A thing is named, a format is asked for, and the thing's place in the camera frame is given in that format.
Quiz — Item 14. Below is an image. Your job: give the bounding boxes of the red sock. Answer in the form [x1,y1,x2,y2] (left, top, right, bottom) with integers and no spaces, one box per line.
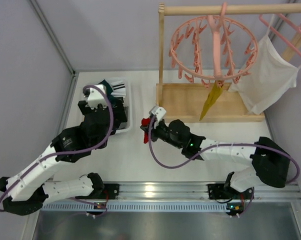
[140,117,151,144]

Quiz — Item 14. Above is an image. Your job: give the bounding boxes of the yellow bear pattern sock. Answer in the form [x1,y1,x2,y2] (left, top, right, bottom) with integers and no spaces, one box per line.
[199,81,224,121]

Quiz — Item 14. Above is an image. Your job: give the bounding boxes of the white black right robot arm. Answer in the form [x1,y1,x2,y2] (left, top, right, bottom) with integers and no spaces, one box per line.
[140,118,290,195]

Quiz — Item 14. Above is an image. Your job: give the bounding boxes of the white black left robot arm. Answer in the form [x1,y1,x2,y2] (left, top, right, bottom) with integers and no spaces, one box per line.
[0,97,128,216]

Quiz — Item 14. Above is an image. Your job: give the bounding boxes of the pink round clip hanger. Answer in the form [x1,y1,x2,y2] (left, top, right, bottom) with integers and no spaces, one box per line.
[163,2,259,88]

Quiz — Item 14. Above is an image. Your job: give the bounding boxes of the pink clothes hanger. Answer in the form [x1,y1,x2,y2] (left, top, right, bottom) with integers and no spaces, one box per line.
[258,13,301,64]

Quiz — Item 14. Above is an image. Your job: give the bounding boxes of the black sock in basket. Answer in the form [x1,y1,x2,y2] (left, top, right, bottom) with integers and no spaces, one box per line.
[112,97,128,130]

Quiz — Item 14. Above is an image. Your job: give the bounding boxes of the wooden clothes rack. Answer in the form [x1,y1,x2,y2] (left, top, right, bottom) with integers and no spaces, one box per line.
[156,3,301,123]

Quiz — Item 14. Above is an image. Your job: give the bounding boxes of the white black striped sock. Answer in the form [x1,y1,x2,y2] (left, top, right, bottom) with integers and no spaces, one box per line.
[108,80,127,98]

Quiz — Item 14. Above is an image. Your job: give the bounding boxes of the white plastic basket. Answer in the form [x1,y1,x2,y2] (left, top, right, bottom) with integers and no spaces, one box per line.
[80,77,133,134]

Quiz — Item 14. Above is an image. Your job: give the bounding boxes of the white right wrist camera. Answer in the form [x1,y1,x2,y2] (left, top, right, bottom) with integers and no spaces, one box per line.
[149,105,167,122]

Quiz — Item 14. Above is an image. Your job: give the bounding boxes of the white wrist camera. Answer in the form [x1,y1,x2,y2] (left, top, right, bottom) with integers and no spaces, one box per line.
[149,105,167,122]
[83,87,107,110]

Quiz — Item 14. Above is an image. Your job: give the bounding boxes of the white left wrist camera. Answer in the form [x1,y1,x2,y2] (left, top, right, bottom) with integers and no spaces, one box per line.
[83,87,107,110]

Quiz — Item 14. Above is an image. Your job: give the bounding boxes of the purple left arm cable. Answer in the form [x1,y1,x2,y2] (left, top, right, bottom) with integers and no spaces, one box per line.
[0,84,115,213]

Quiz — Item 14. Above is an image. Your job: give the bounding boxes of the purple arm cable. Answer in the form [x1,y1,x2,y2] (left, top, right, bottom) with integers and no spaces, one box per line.
[0,84,115,213]
[147,115,301,216]

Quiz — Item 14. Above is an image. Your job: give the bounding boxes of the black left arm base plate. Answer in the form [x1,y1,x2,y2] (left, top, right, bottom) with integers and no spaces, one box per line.
[99,183,120,200]

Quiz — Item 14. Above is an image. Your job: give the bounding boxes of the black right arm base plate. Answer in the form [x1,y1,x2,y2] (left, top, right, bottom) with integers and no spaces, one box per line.
[207,183,253,200]

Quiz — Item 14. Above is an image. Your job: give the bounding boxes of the aluminium mounting rail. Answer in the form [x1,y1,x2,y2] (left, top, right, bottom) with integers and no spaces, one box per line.
[106,182,301,201]

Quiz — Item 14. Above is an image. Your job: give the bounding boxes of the white slotted cable duct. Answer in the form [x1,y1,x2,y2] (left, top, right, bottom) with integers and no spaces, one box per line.
[41,201,240,213]

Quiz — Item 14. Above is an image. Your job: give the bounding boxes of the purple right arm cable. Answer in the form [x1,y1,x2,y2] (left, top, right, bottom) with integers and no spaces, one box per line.
[147,115,301,216]

